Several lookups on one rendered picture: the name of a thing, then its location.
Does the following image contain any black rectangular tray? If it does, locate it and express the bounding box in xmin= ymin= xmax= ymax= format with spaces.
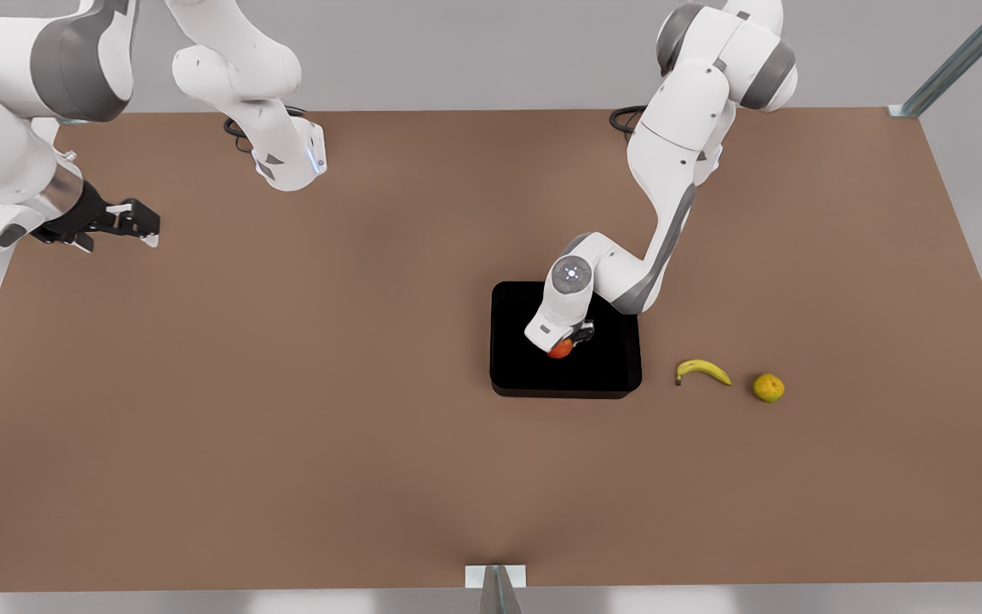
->
xmin=489 ymin=281 xmax=643 ymax=399

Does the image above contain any yellow banana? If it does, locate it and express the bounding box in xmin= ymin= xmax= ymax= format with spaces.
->
xmin=675 ymin=359 xmax=733 ymax=387

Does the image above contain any black cable loop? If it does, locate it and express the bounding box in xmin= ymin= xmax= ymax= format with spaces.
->
xmin=609 ymin=105 xmax=650 ymax=137
xmin=223 ymin=106 xmax=309 ymax=155

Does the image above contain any silver frame post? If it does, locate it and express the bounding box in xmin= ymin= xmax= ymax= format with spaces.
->
xmin=465 ymin=564 xmax=528 ymax=614
xmin=887 ymin=0 xmax=982 ymax=119

